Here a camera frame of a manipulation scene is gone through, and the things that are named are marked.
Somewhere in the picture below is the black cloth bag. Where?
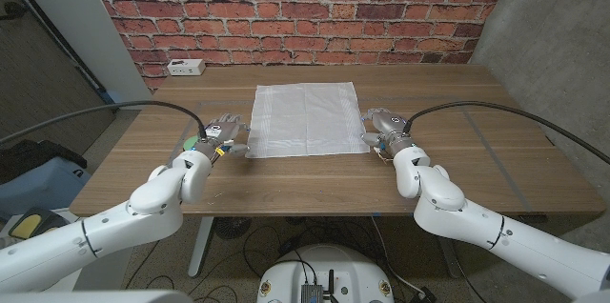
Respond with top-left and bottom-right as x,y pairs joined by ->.
0,139 -> 89,185

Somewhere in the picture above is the grey perforated panel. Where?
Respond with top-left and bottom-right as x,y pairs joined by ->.
0,0 -> 118,152

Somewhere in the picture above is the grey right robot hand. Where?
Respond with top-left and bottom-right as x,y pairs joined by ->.
359,107 -> 417,158

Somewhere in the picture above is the white pillar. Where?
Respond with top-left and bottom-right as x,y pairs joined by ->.
3,0 -> 153,110

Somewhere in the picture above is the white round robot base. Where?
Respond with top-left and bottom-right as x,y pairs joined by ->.
256,244 -> 396,303

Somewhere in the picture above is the blue storage bin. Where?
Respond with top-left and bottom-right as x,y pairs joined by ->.
0,156 -> 92,221

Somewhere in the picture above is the white handkerchief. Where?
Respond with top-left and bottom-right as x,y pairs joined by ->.
244,81 -> 372,159

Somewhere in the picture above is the white power strip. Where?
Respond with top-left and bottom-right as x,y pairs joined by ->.
166,58 -> 207,77

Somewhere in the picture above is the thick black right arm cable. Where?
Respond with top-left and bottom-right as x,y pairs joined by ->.
402,100 -> 610,167

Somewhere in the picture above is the white floor cable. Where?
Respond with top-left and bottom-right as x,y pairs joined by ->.
370,216 -> 426,295

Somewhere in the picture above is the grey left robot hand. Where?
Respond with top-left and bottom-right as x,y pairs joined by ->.
192,112 -> 251,164

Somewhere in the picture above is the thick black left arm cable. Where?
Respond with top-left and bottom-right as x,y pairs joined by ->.
0,99 -> 208,148

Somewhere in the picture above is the black yellow foot pedal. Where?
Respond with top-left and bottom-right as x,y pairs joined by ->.
8,206 -> 71,241

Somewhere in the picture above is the red brick printed backdrop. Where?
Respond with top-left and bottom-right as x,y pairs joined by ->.
78,0 -> 519,92

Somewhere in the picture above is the grey table leg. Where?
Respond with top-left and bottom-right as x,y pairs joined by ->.
436,233 -> 464,279

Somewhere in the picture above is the grey electronics box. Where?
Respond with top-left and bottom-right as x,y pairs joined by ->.
299,283 -> 326,303

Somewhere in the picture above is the small black floor fan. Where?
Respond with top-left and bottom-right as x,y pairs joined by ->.
213,216 -> 253,241

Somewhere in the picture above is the white table leg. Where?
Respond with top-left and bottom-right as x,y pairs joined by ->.
187,216 -> 215,278

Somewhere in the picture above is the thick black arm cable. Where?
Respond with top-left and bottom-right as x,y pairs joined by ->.
402,100 -> 610,167
0,99 -> 208,148

